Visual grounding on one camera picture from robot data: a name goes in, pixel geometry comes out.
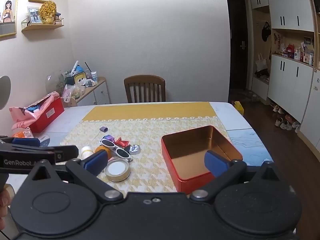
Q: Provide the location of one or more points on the red box with pink bag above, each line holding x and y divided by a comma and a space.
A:
22, 115

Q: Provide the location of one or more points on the black hanging bag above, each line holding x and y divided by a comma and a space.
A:
266, 32

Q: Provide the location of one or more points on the orange snack packet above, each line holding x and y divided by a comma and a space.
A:
23, 133

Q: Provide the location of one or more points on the wooden wall shelf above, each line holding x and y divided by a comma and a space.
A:
42, 27

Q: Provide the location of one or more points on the framed cartoon poster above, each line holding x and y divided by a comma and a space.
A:
7, 10

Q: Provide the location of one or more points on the yellow box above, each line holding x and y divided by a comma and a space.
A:
239, 107

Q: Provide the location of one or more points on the white tote bag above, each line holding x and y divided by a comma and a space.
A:
261, 63

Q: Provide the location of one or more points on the golden ornament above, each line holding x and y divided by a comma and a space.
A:
48, 12

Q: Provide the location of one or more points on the small photo frame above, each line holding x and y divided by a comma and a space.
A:
33, 15

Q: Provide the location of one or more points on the small purple spool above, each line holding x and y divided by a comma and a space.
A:
103, 129

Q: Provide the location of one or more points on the small white bottle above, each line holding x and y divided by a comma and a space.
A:
87, 152

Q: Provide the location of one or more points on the red cardboard box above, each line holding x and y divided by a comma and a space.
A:
50, 115

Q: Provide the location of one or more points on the round metal tin lid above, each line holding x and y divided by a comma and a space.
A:
117, 170

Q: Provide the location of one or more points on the doormat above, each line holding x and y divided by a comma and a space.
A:
241, 96

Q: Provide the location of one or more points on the wooden chair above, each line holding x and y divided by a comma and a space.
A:
145, 87

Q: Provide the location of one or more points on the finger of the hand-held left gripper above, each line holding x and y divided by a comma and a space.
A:
25, 141
66, 152

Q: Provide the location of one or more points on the row of shoes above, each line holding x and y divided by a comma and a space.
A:
285, 125

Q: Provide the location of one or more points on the clear plastic bag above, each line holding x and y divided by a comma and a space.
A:
72, 91

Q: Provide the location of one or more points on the white sideboard cabinet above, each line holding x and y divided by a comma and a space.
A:
98, 93

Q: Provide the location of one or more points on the dark door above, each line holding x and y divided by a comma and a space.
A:
237, 42

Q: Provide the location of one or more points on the orange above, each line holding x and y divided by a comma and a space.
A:
102, 152

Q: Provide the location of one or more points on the cluttered bottles and boxes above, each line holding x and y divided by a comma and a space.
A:
297, 52

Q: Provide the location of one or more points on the small figurine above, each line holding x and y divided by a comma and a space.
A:
58, 18

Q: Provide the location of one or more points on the white wall cabinet unit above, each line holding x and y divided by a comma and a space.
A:
287, 5

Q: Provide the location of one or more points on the small carton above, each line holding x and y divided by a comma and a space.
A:
93, 75

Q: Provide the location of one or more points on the glass globe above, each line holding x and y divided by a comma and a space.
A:
55, 82

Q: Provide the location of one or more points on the white sunglasses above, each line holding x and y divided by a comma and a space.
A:
113, 147

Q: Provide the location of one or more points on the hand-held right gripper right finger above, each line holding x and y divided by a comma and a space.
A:
213, 162

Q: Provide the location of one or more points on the red tin box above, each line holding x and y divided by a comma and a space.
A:
195, 145

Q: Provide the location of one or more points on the purple toy figure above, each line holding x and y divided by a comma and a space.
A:
108, 139

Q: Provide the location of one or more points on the person's left hand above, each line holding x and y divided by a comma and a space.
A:
2, 205

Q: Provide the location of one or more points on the yellow houndstooth table runner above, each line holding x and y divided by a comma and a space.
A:
150, 130

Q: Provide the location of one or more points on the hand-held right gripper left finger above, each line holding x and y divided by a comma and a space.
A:
96, 162

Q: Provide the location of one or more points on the red candy wrapper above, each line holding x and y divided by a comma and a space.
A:
123, 142

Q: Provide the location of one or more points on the blue yellow toy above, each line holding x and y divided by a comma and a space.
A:
75, 76

